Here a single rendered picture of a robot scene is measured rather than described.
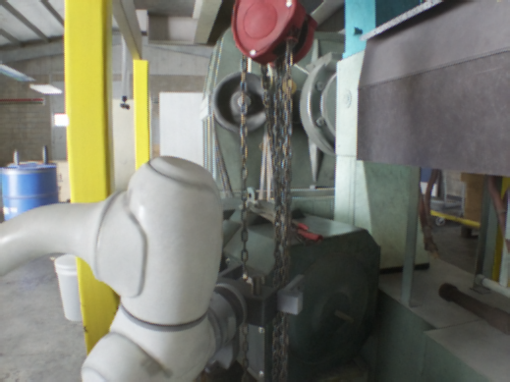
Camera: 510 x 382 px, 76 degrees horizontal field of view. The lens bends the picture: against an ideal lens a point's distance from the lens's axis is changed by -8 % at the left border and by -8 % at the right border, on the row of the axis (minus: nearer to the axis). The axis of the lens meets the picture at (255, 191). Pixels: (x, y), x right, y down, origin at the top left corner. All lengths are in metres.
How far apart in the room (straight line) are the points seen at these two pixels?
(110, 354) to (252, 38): 0.63
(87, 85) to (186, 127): 5.93
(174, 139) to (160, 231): 6.50
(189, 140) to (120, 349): 6.50
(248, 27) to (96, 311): 0.79
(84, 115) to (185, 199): 0.64
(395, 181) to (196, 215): 1.25
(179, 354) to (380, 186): 1.20
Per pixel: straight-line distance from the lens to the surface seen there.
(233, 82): 1.70
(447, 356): 1.04
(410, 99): 1.15
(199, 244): 0.35
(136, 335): 0.41
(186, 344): 0.41
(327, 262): 1.01
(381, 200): 1.47
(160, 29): 2.83
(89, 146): 0.93
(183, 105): 6.87
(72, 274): 2.38
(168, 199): 0.33
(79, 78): 0.95
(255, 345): 1.03
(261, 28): 0.77
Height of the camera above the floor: 1.10
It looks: 8 degrees down
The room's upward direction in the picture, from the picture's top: straight up
